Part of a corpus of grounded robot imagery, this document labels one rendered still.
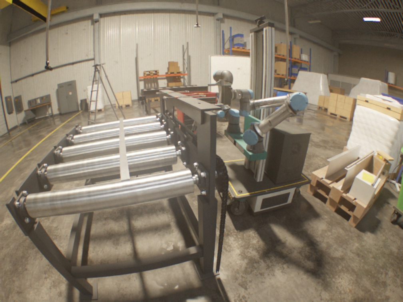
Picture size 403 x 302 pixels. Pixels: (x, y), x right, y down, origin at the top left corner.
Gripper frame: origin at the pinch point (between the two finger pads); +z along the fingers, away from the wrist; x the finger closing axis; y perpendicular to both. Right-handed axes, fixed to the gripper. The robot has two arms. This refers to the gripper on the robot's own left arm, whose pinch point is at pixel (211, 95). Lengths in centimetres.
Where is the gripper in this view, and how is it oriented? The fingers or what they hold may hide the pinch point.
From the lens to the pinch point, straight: 115.3
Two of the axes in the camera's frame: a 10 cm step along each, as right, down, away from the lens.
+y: 3.6, 3.8, -8.5
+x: 0.1, 9.1, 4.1
